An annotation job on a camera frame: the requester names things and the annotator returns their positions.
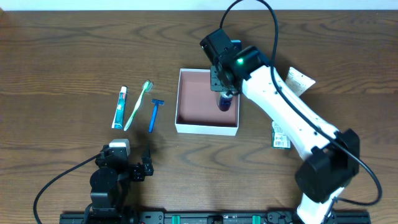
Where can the white tube gold cap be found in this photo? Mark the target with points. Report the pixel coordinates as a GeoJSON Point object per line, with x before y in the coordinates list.
{"type": "Point", "coordinates": [298, 82]}

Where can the teal toothpaste tube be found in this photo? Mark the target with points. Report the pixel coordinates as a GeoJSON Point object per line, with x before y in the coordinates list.
{"type": "Point", "coordinates": [120, 107]}

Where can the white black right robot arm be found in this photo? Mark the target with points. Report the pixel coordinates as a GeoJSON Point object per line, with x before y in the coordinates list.
{"type": "Point", "coordinates": [330, 157]}

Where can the green white soap bar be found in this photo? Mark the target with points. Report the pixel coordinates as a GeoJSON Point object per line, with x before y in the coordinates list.
{"type": "Point", "coordinates": [279, 139]}

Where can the white box pink interior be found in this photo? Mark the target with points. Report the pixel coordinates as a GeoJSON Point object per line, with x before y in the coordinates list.
{"type": "Point", "coordinates": [197, 109]}

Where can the blue liquid clear bottle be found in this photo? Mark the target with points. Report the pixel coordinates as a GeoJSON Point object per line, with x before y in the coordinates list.
{"type": "Point", "coordinates": [224, 101]}

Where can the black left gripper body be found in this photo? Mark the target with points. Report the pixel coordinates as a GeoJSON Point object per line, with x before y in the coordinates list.
{"type": "Point", "coordinates": [138, 170]}

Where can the green white toothbrush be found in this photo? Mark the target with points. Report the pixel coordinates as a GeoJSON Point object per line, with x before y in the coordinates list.
{"type": "Point", "coordinates": [147, 86]}

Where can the blue disposable razor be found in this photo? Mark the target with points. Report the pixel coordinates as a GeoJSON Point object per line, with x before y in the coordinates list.
{"type": "Point", "coordinates": [154, 113]}

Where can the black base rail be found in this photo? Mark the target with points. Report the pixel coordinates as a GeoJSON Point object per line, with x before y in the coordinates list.
{"type": "Point", "coordinates": [273, 217]}

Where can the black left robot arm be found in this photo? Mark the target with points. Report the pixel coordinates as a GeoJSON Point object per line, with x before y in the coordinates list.
{"type": "Point", "coordinates": [111, 182]}

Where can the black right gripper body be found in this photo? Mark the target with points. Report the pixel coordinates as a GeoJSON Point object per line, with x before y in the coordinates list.
{"type": "Point", "coordinates": [218, 80]}

